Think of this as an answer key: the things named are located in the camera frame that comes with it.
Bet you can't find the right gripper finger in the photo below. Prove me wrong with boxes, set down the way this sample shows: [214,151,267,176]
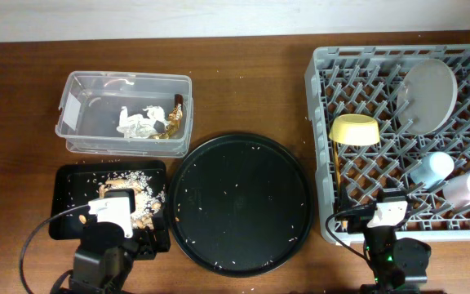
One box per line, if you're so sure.
[338,182,352,212]
[384,178,402,190]

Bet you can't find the rice and peanut shells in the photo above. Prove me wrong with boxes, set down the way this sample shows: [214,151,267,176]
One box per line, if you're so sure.
[97,171,166,230]

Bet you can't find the blue cup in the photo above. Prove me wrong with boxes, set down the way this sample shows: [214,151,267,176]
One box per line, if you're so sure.
[410,152,454,189]

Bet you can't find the yellow bowl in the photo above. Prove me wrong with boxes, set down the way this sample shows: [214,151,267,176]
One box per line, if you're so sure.
[329,114,380,146]

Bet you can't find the pink cup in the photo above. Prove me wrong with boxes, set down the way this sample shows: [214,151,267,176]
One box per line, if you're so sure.
[443,173,470,207]

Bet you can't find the white tissue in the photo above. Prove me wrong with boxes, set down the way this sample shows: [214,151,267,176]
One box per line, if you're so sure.
[116,105,169,139]

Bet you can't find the grey plate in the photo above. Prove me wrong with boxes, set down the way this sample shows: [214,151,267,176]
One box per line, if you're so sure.
[397,59,458,136]

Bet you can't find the gold brown snack wrapper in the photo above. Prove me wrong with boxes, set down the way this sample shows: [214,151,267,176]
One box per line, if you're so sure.
[152,94,184,140]

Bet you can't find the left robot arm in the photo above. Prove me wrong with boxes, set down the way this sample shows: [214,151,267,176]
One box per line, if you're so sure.
[51,189,171,293]

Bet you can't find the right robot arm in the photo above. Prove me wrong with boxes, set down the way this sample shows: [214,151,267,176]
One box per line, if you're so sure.
[337,180,432,294]

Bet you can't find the grey dishwasher rack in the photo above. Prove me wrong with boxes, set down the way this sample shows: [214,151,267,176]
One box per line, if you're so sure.
[304,44,470,244]

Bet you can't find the black rectangular tray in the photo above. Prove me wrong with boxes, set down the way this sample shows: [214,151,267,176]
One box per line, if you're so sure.
[51,160,169,253]

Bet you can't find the round black serving tray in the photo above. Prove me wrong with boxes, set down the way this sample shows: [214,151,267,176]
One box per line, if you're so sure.
[167,133,313,278]

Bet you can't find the clear plastic bin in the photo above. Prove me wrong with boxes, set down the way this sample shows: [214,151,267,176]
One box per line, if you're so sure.
[55,71,193,158]

